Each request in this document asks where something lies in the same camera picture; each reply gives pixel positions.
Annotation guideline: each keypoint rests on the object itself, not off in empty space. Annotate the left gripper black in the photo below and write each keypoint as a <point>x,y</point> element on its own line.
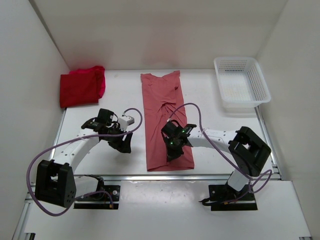
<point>124,146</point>

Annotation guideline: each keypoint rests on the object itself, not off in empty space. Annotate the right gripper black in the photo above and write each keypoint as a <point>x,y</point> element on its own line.
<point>172,152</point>

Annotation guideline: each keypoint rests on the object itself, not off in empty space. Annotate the salmon pink t shirt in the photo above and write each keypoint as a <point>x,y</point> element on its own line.
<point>161,96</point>

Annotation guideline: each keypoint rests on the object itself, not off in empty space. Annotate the dark red t shirt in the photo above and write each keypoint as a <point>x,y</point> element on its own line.
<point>78,89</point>

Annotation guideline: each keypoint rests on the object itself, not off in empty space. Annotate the magenta t shirt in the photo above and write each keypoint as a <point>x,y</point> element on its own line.
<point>100,77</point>

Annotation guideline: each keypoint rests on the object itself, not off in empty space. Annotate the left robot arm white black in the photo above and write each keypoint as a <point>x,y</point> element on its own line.
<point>55,180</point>

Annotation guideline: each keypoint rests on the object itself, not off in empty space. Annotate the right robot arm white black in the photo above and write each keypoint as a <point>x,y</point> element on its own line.
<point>242,148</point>

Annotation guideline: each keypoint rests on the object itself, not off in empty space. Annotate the white plastic laundry basket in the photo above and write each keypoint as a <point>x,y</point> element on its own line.
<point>241,82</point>

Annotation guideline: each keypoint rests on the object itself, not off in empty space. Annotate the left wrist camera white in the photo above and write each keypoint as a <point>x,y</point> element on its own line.
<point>125,121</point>

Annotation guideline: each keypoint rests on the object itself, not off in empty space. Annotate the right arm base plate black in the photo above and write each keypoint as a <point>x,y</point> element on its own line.
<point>224,198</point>

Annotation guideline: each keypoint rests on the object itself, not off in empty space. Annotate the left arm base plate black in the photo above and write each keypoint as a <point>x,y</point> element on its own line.
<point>101,201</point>

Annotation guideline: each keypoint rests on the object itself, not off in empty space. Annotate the aluminium frame rail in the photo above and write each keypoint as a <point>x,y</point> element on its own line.
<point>166,205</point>

